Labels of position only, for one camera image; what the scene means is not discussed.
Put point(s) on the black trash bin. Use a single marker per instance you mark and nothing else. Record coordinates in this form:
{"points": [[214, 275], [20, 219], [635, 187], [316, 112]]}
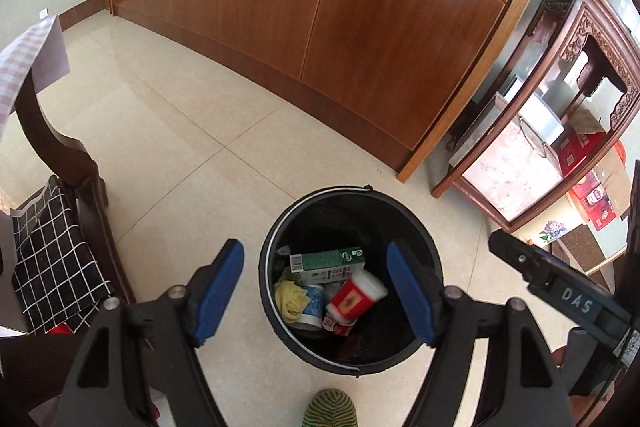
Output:
{"points": [[350, 217]]}

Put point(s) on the green white paper box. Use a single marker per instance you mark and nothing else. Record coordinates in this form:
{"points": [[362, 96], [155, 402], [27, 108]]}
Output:
{"points": [[330, 262]]}

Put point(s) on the white flowered pot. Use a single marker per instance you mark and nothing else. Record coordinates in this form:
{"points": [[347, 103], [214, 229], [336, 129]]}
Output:
{"points": [[551, 231]]}

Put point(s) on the brown wooden sideboard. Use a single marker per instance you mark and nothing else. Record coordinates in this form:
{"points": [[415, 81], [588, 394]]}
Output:
{"points": [[350, 32]]}

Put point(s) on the carved wooden stand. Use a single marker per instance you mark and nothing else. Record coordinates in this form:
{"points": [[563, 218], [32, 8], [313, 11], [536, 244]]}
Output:
{"points": [[590, 37]]}

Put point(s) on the red cardboard box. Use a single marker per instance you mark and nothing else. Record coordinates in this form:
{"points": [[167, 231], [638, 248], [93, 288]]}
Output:
{"points": [[580, 152], [595, 199]]}

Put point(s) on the green striped slipper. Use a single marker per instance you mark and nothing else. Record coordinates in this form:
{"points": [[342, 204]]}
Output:
{"points": [[330, 409]]}

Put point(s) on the dark wooden table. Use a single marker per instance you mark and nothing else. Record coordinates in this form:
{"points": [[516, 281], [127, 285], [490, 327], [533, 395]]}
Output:
{"points": [[55, 142]]}

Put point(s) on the grey stone slab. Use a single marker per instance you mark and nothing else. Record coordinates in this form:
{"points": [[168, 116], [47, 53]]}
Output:
{"points": [[472, 132]]}

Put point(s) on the red paper cup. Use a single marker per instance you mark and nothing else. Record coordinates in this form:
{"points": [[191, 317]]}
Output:
{"points": [[355, 297]]}

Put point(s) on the yellow cloth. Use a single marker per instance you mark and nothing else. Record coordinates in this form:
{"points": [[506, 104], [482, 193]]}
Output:
{"points": [[290, 299]]}

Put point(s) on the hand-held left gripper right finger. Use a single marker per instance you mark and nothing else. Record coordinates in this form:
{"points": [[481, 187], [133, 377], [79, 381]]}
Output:
{"points": [[410, 297]]}

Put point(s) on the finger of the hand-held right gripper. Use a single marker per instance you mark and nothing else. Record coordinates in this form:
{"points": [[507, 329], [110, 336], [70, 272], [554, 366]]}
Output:
{"points": [[632, 217], [520, 257]]}

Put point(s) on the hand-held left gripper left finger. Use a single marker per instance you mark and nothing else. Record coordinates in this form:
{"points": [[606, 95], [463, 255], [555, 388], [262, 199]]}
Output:
{"points": [[217, 297]]}

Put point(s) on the blue patterned paper cup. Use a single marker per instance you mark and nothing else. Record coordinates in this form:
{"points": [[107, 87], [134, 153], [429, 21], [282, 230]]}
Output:
{"points": [[312, 307]]}

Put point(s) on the grey metal container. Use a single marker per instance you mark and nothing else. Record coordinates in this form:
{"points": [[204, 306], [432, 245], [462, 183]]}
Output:
{"points": [[542, 117]]}

